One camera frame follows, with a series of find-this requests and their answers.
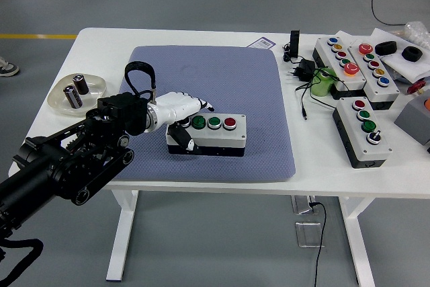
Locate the brown cylinder with silver cap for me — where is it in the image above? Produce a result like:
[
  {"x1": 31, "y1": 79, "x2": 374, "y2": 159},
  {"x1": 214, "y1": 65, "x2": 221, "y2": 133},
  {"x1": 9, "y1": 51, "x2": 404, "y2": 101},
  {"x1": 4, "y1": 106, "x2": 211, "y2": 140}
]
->
[
  {"x1": 62, "y1": 85, "x2": 83, "y2": 110},
  {"x1": 73, "y1": 73, "x2": 90, "y2": 95}
]

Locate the white flat board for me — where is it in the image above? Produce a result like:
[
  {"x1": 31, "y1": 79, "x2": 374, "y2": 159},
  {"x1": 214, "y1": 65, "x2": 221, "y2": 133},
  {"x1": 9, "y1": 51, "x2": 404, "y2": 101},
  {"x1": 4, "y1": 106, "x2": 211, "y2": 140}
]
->
[{"x1": 371, "y1": 27, "x2": 430, "y2": 85}]

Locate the grey box with orange button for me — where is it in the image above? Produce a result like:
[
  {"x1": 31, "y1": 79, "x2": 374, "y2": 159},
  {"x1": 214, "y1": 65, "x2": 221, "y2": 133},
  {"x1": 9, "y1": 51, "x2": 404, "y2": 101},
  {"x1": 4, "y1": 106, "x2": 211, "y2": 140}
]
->
[{"x1": 393, "y1": 89, "x2": 430, "y2": 147}]

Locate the black cable under table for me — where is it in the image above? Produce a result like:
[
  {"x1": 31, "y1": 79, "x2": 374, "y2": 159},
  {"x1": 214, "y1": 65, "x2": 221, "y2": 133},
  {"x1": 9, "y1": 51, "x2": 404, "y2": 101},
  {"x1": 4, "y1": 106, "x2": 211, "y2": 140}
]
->
[{"x1": 308, "y1": 201, "x2": 329, "y2": 287}]

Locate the clear plastic bag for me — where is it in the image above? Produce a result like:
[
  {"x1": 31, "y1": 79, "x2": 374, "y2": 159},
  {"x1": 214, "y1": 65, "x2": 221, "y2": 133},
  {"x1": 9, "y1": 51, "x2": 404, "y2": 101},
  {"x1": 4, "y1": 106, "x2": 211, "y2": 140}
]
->
[{"x1": 391, "y1": 20, "x2": 430, "y2": 46}]

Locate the green plastic cup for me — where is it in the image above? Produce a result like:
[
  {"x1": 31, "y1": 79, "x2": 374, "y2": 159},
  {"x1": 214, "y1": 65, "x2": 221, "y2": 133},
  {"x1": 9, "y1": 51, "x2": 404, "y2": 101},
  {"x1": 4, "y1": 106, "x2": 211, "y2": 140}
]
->
[{"x1": 309, "y1": 67, "x2": 338, "y2": 98}]

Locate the purple-edged label card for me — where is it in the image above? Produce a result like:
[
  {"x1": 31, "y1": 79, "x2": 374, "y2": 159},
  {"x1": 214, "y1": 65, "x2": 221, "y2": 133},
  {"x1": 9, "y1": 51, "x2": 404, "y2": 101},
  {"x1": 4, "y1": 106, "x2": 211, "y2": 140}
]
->
[{"x1": 249, "y1": 36, "x2": 277, "y2": 49}]

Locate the clear plastic floor cover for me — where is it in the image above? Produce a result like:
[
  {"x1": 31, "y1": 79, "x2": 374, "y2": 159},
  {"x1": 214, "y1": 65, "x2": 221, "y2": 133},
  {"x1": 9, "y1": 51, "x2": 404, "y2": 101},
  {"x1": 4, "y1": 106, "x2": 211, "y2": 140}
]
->
[{"x1": 294, "y1": 221, "x2": 325, "y2": 249}]

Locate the grey four-button control box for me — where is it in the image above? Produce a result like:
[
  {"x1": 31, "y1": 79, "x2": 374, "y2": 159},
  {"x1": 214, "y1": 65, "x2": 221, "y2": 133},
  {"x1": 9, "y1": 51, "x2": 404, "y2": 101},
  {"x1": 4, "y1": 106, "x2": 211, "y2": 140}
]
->
[{"x1": 165, "y1": 113, "x2": 247, "y2": 158}]

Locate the black adapter cord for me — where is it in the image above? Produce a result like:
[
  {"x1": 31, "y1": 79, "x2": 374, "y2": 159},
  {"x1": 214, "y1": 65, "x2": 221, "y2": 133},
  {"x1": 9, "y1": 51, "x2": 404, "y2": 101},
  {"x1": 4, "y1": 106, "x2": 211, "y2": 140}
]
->
[{"x1": 294, "y1": 68, "x2": 347, "y2": 122}]

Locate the black upright small device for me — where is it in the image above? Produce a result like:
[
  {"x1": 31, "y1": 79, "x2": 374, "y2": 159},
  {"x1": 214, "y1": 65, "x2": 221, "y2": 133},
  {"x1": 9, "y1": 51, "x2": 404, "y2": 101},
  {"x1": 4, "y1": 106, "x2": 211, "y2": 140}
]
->
[{"x1": 289, "y1": 30, "x2": 300, "y2": 59}]

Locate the black power adapter plug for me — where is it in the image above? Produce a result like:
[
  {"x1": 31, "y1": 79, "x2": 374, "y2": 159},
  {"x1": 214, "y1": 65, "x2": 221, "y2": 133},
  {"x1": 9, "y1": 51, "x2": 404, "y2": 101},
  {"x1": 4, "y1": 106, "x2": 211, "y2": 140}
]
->
[{"x1": 287, "y1": 58, "x2": 316, "y2": 82}]

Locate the blue-grey padded mat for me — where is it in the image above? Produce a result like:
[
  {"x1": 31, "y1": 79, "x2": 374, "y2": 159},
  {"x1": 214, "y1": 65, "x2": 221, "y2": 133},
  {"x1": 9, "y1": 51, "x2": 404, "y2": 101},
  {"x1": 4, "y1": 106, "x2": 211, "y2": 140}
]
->
[{"x1": 112, "y1": 44, "x2": 297, "y2": 183}]

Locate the black foam ring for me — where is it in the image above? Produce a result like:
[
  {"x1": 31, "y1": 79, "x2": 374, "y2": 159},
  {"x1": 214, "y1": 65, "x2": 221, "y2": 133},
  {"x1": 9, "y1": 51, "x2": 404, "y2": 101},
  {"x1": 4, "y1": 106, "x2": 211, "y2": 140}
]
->
[
  {"x1": 374, "y1": 40, "x2": 397, "y2": 56},
  {"x1": 402, "y1": 46, "x2": 423, "y2": 63}
]

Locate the thin black cord bundle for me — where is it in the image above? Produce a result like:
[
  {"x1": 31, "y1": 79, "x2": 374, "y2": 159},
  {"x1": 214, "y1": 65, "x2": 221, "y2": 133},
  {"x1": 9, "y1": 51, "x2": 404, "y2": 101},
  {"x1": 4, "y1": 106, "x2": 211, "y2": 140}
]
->
[{"x1": 281, "y1": 42, "x2": 305, "y2": 65}]

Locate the cream shallow dish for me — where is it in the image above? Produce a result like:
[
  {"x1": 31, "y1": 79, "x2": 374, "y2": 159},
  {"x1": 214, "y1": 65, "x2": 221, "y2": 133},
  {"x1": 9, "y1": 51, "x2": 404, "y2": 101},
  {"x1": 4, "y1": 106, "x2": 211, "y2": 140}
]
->
[{"x1": 46, "y1": 73, "x2": 108, "y2": 118}]

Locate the red mushroom button part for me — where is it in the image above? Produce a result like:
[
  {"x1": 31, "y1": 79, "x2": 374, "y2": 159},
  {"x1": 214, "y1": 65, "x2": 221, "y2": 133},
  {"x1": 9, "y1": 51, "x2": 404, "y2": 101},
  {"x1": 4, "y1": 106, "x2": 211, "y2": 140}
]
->
[{"x1": 406, "y1": 78, "x2": 427, "y2": 95}]

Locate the grey box with selector switch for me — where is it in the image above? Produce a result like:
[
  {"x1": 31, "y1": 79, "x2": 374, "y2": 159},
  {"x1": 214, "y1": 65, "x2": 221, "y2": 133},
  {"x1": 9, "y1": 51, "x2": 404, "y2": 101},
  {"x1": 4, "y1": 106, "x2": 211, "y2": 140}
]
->
[{"x1": 332, "y1": 97, "x2": 393, "y2": 169}]

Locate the person's shoe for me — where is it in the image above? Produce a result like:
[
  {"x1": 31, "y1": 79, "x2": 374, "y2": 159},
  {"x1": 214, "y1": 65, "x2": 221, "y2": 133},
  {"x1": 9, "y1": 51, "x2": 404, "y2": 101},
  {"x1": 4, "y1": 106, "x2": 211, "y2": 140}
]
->
[{"x1": 0, "y1": 55, "x2": 20, "y2": 78}]

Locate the white and black robot left hand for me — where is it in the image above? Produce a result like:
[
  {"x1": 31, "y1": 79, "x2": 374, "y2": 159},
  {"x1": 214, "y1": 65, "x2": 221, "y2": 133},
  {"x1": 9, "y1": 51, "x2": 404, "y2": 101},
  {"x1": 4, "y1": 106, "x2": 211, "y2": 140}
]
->
[{"x1": 154, "y1": 91, "x2": 215, "y2": 156}]

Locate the white table leg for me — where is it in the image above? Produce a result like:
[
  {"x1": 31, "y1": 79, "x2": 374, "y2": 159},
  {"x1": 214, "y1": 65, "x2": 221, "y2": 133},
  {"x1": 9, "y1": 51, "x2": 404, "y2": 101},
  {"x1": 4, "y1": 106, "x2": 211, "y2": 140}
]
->
[
  {"x1": 105, "y1": 188, "x2": 140, "y2": 283},
  {"x1": 337, "y1": 196, "x2": 376, "y2": 287}
]

